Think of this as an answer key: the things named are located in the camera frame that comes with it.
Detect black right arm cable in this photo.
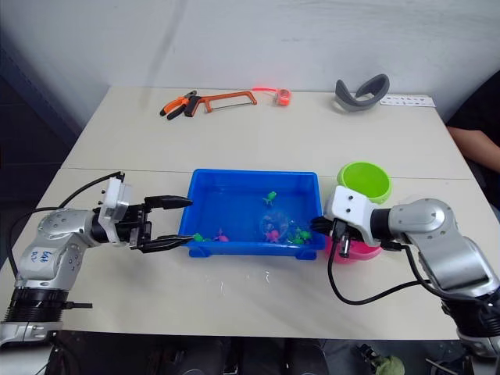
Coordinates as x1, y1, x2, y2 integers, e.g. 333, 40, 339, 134
327, 218, 445, 306

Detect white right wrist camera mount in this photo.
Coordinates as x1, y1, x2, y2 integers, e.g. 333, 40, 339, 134
322, 185, 382, 247

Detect pink plastic bucket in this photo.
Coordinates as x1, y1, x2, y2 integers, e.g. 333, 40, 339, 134
324, 229, 384, 267

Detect clear plastic cup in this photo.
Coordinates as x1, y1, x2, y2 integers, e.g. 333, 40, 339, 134
259, 209, 292, 244

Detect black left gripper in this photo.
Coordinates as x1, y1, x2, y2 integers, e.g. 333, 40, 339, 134
115, 194, 197, 255

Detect small black object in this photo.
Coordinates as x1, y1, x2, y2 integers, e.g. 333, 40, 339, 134
354, 342, 382, 369

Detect blue plastic tub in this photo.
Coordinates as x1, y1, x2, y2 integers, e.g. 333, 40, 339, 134
178, 168, 327, 261

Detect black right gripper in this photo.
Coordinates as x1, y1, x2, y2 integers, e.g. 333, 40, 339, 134
310, 216, 353, 240

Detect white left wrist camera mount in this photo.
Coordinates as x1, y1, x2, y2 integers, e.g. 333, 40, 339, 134
97, 177, 136, 248

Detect grey curved headband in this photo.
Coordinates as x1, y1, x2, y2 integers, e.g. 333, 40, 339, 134
334, 73, 391, 114

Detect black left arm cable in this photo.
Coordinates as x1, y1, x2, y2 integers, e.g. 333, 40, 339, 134
7, 170, 127, 280

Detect person's dark clothing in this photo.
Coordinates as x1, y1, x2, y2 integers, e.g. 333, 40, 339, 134
445, 69, 500, 220

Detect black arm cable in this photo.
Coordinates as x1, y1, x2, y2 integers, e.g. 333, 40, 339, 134
7, 170, 127, 280
327, 218, 445, 306

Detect green plastic bucket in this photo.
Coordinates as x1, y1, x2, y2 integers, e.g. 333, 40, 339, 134
336, 160, 393, 205

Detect orange tape measure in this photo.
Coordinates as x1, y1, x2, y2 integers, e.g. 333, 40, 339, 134
252, 86, 294, 107

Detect orange and black pliers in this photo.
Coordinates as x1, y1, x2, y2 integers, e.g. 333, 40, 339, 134
159, 90, 198, 121

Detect orange hacksaw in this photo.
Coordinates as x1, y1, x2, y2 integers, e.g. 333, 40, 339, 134
184, 90, 259, 118

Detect green soft object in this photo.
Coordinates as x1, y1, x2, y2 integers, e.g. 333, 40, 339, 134
374, 354, 405, 375

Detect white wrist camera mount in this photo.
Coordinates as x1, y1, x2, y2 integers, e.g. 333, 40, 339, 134
97, 177, 136, 248
322, 185, 382, 247

